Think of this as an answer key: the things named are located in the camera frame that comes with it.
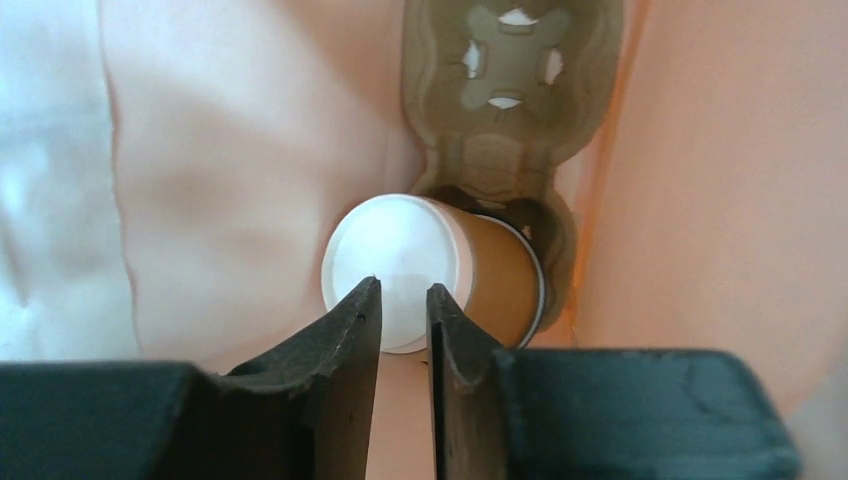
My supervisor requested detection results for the orange paper bag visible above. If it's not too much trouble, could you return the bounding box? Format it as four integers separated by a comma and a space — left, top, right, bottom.
0, 0, 848, 480

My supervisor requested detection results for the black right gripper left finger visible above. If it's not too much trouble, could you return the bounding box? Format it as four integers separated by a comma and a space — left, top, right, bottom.
1, 277, 382, 479

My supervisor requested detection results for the pulp cup carrier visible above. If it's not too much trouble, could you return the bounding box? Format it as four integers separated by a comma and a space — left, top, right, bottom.
401, 1, 624, 328

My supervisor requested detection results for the brown paper cup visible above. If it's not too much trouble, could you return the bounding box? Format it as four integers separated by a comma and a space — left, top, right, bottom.
320, 194, 546, 355

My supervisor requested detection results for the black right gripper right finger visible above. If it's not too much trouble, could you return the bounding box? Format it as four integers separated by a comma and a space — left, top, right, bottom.
426, 284, 802, 479

